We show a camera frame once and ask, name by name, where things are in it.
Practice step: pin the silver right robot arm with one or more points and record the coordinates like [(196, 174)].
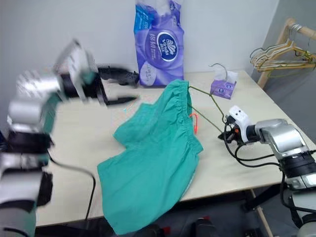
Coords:
[(279, 138)]

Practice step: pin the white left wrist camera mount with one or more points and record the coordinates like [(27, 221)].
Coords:
[(74, 61)]

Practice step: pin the large purple tissue pack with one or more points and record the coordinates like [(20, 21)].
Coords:
[(160, 49)]

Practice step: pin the black handheld controller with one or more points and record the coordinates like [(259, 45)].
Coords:
[(128, 78)]

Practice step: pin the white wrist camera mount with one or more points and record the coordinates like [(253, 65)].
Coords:
[(74, 61), (240, 118)]

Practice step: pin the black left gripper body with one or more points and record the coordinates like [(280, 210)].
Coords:
[(98, 89)]

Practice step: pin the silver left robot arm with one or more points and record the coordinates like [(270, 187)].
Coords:
[(17, 192)]

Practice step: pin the green shorts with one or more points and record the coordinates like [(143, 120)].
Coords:
[(148, 160)]

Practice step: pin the black table brace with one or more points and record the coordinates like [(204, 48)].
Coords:
[(254, 200)]

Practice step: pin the small purple tissue pack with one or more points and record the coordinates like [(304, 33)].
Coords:
[(222, 90)]

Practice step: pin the dark rounded shape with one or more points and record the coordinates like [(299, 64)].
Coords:
[(156, 231), (205, 226)]

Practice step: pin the wooden clothes rack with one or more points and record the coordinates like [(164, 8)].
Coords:
[(263, 81)]

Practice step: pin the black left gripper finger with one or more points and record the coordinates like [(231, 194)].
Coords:
[(111, 69), (121, 100)]

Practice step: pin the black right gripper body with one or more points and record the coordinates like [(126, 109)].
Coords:
[(234, 133)]

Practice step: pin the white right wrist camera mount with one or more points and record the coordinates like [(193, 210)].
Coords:
[(240, 118)]

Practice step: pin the wooden table leg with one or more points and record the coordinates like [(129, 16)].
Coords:
[(261, 214)]

